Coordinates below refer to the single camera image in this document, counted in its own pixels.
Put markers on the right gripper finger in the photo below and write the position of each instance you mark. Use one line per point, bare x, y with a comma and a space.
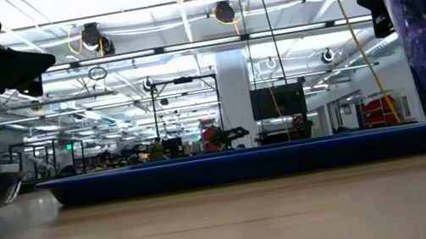
376, 12

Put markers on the black rectangular stand frame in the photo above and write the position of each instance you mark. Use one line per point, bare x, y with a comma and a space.
183, 80

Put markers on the white building column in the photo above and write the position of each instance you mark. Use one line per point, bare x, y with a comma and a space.
235, 90

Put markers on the red tool cart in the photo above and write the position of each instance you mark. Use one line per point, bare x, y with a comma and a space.
379, 110

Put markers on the black monitor screen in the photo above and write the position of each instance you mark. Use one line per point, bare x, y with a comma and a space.
279, 101

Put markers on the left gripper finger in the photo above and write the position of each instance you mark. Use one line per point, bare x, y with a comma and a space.
34, 87
16, 65

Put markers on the red and black machine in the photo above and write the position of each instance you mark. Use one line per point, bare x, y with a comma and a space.
211, 137

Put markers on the blue plastic tray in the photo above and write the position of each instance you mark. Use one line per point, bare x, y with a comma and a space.
225, 169

